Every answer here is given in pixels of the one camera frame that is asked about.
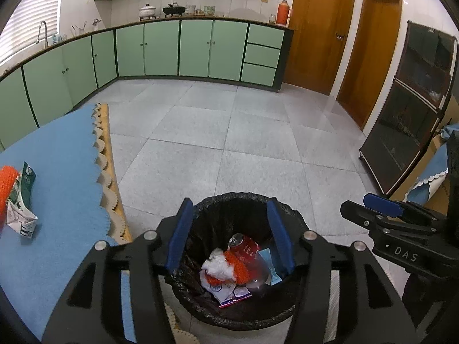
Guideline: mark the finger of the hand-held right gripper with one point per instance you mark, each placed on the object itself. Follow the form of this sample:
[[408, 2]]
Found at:
[[382, 202], [358, 215]]

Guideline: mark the green lower kitchen cabinets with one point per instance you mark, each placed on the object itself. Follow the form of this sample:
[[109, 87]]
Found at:
[[157, 46]]

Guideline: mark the white printed paper wrapper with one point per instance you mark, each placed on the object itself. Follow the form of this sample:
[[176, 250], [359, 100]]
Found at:
[[224, 288]]

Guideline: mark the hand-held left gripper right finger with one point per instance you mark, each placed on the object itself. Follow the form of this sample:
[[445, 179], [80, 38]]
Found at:
[[281, 236]]

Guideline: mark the blue tablecloth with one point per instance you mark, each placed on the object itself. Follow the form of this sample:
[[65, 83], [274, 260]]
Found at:
[[61, 172]]

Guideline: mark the brown cardboard box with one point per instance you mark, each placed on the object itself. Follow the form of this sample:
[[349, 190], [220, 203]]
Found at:
[[434, 142]]

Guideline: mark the metal kitchen faucet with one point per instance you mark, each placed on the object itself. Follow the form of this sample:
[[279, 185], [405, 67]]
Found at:
[[46, 39]]

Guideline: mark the black cooking pan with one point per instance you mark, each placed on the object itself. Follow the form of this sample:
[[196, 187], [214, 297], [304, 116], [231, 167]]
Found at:
[[174, 9]]

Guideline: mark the trash bin with black bag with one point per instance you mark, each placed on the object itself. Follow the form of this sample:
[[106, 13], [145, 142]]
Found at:
[[229, 218]]

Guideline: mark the white tissue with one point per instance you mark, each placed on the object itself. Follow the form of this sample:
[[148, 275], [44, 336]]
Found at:
[[217, 265]]

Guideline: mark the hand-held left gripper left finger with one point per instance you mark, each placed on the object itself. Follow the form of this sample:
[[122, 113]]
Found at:
[[181, 236]]

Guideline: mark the wooden door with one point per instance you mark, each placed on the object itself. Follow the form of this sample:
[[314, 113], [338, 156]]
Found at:
[[369, 53], [319, 36]]

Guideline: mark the green and white milk carton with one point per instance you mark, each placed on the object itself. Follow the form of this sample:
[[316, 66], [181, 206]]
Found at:
[[27, 182], [19, 220]]

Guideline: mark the orange thermos flask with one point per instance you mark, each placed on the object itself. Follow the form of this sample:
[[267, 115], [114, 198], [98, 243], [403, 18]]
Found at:
[[283, 14]]

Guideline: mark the dark glass display cabinet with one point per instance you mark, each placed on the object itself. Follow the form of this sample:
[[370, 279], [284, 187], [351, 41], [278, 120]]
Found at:
[[405, 114]]

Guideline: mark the glass jar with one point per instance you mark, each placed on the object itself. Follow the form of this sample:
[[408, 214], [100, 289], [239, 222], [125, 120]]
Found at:
[[190, 10], [209, 10]]

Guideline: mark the white window blind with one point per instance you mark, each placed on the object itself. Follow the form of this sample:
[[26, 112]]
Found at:
[[32, 18]]

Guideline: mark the blue scalloped cloth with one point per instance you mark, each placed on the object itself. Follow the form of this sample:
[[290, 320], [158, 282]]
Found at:
[[435, 166]]

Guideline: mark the small silver teapot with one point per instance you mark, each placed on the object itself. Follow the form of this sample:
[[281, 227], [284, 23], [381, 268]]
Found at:
[[96, 22]]

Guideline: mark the large orange foam fruit net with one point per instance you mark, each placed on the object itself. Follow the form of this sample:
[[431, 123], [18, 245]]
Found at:
[[7, 186]]

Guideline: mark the red drink can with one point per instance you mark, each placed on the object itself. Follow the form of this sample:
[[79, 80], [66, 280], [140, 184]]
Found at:
[[245, 247]]

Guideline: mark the white cooking pot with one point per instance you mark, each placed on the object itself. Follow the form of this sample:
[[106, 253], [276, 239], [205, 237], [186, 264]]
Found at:
[[147, 11]]

